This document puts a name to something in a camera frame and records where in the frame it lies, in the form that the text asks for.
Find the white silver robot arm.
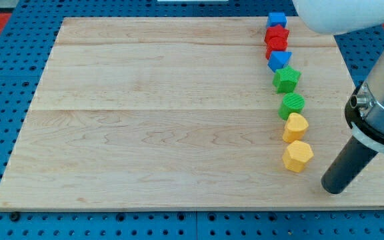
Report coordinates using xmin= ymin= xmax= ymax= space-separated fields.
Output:
xmin=293 ymin=0 xmax=384 ymax=152

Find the light wooden board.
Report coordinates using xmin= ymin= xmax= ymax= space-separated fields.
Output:
xmin=0 ymin=17 xmax=384 ymax=212

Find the green cylinder block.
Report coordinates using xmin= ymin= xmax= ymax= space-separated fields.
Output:
xmin=278 ymin=93 xmax=305 ymax=120

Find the green star block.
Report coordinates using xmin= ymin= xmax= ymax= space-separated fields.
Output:
xmin=273 ymin=65 xmax=301 ymax=93

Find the yellow heart block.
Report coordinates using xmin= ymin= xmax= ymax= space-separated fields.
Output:
xmin=282 ymin=113 xmax=309 ymax=143

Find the blue triangle block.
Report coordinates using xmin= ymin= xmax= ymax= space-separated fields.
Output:
xmin=268 ymin=51 xmax=292 ymax=72

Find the yellow hexagon block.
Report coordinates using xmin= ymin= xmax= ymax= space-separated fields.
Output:
xmin=282 ymin=140 xmax=314 ymax=173

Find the red cylinder block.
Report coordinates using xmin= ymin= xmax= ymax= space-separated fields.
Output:
xmin=265 ymin=37 xmax=288 ymax=59

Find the red star block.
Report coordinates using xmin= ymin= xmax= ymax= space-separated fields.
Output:
xmin=264 ymin=24 xmax=289 ymax=43

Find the blue cube block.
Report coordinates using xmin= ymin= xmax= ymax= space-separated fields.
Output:
xmin=266 ymin=12 xmax=287 ymax=27

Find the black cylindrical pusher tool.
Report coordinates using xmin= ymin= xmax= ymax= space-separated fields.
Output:
xmin=321 ymin=137 xmax=378 ymax=194

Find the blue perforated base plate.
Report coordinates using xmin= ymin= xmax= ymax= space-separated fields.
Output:
xmin=0 ymin=0 xmax=384 ymax=239

